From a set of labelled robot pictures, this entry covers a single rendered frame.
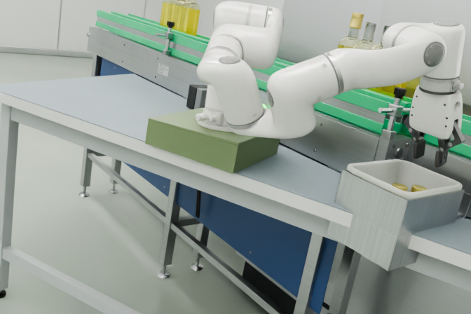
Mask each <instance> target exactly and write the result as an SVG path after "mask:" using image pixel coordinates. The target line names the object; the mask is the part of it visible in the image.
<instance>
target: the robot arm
mask: <svg viewBox="0 0 471 314"><path fill-rule="evenodd" d="M283 27H284V18H283V14H282V12H281V11H280V10H279V9H278V8H274V7H270V6H262V5H257V4H250V3H245V2H240V1H223V2H221V3H220V4H218V5H217V6H216V8H215V10H214V15H213V34H212V36H211V38H210V41H209V43H208V45H207V49H206V51H205V54H204V56H203V58H202V60H201V61H200V63H199V65H198V67H197V72H196V73H197V77H198V79H199V80H200V81H202V82H203V83H206V84H208V85H207V95H206V101H205V108H203V112H202V113H201V114H196V116H195V119H196V120H197V124H198V125H201V126H203V127H204V128H209V129H212V130H218V131H224V132H234V133H235V134H238V135H245V136H253V137H266V138H275V139H292V138H297V137H303V136H305V135H307V134H309V133H310V132H312V131H313V130H314V128H315V126H316V117H315V110H314V104H317V103H318V102H321V101H323V100H326V99H329V98H331V97H334V96H336V95H339V94H341V93H344V92H347V91H349V90H355V89H368V88H379V87H386V86H394V85H398V84H401V83H405V82H408V81H411V80H413V79H417V78H418V77H420V83H419V85H417V87H416V91H415V93H414V97H413V100H412V104H411V111H410V115H409V116H408V117H407V118H406V119H405V120H404V121H403V123H404V124H405V126H406V127H407V129H409V132H410V134H411V136H412V141H413V142H414V150H413V153H414V155H413V158H414V159H417V158H420V157H421V156H424V153H425V142H426V140H425V139H424V136H425V134H429V135H432V136H434V137H437V138H438V145H439V150H437V151H436V154H435V164H434V166H435V167H436V168H438V167H441V166H443V165H444V164H445V163H446V161H447V156H448V150H449V149H450V148H452V147H453V146H456V145H459V144H462V143H463V142H465V138H464V136H463V134H462V132H461V131H460V130H461V124H462V115H463V101H462V94H461V91H459V90H458V89H460V90H462V89H463V87H464V84H463V83H461V82H460V68H461V62H462V57H463V48H464V43H465V33H466V31H465V27H464V25H462V24H461V23H459V22H453V21H436V22H431V23H415V22H400V23H397V24H395V25H393V26H391V27H389V28H388V29H387V30H386V31H385V33H384V35H383V39H382V44H383V48H384V49H380V50H361V49H354V48H337V49H334V50H331V51H329V52H327V53H324V54H321V55H318V56H317V57H313V58H311V59H309V60H306V61H303V62H300V63H298V64H294V65H292V66H290V67H287V68H284V69H281V70H279V71H277V72H275V73H274V74H272V75H271V76H270V78H269V80H268V83H267V95H268V102H269V105H270V109H268V108H264V106H263V104H262V101H261V95H260V92H259V88H258V85H257V80H256V78H255V75H254V72H253V71H252V69H268V68H270V67H272V66H273V64H274V62H275V60H276V57H277V55H278V51H279V47H280V41H281V38H282V31H283ZM450 134H452V135H453V136H454V140H452V141H451V136H450Z"/></svg>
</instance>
